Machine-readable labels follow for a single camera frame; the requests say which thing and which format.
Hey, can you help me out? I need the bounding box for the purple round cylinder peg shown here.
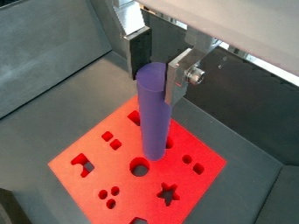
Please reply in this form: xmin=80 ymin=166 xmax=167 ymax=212
xmin=136 ymin=62 xmax=172 ymax=161

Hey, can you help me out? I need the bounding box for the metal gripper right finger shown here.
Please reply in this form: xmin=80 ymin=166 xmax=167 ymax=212
xmin=164 ymin=27 xmax=222 ymax=106

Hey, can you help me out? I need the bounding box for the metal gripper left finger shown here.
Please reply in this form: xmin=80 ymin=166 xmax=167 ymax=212
xmin=112 ymin=0 xmax=152 ymax=80

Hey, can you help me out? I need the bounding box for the red shape-sorting board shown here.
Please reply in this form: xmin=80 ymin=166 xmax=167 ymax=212
xmin=50 ymin=98 xmax=227 ymax=224

